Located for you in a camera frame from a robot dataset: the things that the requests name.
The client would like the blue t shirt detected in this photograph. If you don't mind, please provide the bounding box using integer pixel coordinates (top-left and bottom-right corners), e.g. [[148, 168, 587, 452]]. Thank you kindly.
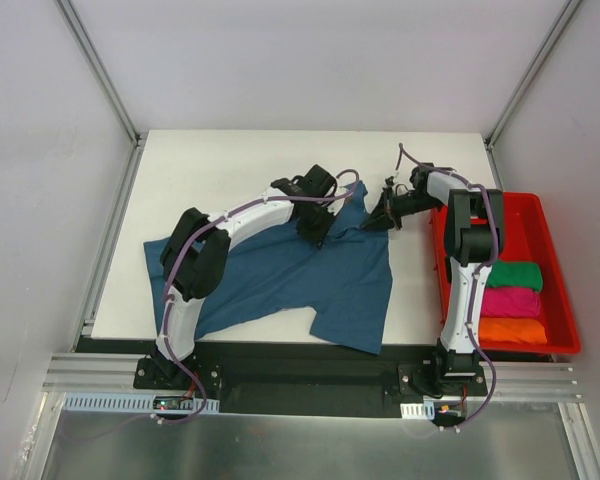
[[143, 183, 393, 354]]

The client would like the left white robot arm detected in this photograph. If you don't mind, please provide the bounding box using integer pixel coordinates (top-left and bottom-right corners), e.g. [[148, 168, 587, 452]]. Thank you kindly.
[[134, 165, 348, 390]]

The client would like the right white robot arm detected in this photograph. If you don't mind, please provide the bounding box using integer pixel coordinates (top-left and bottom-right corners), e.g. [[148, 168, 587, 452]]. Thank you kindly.
[[362, 164, 505, 398]]

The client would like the green rolled t shirt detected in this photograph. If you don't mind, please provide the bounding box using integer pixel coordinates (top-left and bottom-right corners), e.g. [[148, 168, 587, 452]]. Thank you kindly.
[[486, 260, 544, 292]]

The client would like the red plastic bin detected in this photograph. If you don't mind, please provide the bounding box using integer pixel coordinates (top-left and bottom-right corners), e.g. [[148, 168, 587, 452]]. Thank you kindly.
[[431, 192, 582, 356]]

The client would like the pink rolled t shirt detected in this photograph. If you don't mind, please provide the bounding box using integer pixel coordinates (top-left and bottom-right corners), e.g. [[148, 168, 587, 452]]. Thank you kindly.
[[481, 287, 541, 318]]

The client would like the orange rolled t shirt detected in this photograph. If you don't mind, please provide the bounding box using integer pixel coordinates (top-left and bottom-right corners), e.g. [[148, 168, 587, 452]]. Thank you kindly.
[[479, 317, 547, 345]]

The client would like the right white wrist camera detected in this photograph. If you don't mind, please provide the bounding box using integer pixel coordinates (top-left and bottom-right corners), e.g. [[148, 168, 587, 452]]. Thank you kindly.
[[384, 175, 396, 190]]

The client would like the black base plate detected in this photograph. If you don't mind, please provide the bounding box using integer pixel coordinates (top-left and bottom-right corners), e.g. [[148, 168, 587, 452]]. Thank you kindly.
[[133, 341, 487, 418]]

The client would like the left aluminium frame post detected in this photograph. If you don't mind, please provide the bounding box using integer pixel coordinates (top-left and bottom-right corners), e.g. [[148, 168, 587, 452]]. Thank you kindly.
[[54, 0, 142, 146]]

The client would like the aluminium frame post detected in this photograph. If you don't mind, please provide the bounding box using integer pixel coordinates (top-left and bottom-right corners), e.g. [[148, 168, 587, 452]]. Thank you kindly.
[[54, 0, 142, 146], [484, 0, 585, 152]]

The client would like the right slotted cable duct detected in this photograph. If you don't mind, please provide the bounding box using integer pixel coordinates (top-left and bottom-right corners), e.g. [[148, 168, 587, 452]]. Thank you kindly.
[[400, 402, 435, 421]]

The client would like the slotted cable duct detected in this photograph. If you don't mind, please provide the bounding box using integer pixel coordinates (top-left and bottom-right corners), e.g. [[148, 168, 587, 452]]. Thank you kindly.
[[400, 402, 435, 421], [64, 392, 220, 416]]

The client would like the aluminium front rail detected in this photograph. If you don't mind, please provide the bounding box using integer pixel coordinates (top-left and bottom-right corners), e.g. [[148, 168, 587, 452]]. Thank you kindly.
[[42, 352, 585, 403]]

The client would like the right aluminium frame post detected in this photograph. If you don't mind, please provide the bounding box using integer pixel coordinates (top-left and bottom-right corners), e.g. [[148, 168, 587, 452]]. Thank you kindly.
[[484, 0, 585, 152]]

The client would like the left slotted cable duct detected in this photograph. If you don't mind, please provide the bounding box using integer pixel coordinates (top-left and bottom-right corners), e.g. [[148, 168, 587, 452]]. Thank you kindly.
[[64, 392, 220, 416]]

